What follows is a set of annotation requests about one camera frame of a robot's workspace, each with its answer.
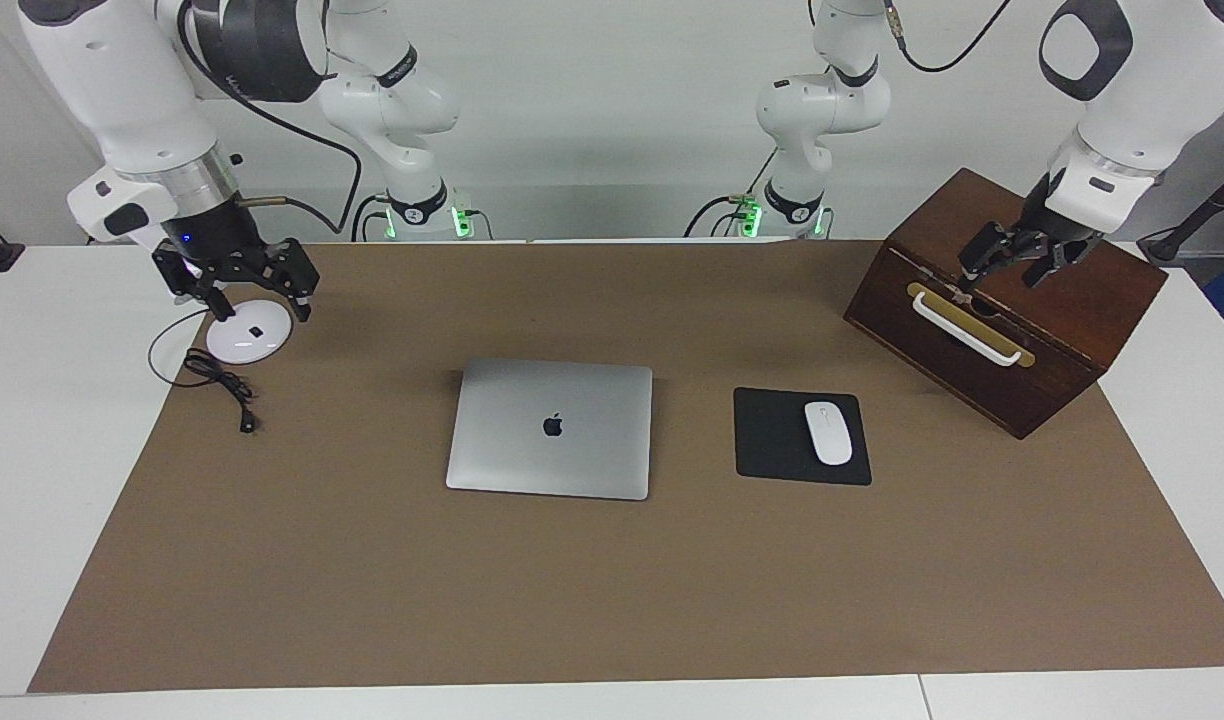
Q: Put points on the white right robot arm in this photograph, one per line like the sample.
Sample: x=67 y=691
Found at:
x=122 y=100

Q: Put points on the white computer mouse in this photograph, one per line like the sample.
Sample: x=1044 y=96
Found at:
x=828 y=433

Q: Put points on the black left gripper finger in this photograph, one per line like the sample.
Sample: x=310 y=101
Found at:
x=984 y=255
x=1052 y=262

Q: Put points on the dark wooden box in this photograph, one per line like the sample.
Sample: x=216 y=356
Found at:
x=1052 y=330

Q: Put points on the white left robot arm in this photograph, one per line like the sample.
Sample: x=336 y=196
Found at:
x=1162 y=90

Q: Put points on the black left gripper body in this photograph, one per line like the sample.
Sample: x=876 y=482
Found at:
x=1057 y=215

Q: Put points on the brown table mat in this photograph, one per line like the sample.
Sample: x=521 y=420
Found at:
x=612 y=600

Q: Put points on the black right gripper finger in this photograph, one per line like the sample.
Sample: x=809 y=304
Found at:
x=297 y=275
x=197 y=285

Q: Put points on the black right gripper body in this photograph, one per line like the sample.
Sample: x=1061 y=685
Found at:
x=212 y=235

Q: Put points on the black stand pole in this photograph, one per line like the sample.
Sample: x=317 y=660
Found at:
x=1202 y=210

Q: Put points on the black mouse pad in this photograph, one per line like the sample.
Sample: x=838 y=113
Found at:
x=767 y=440

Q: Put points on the grey aluminium laptop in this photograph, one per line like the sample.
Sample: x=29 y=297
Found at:
x=512 y=440

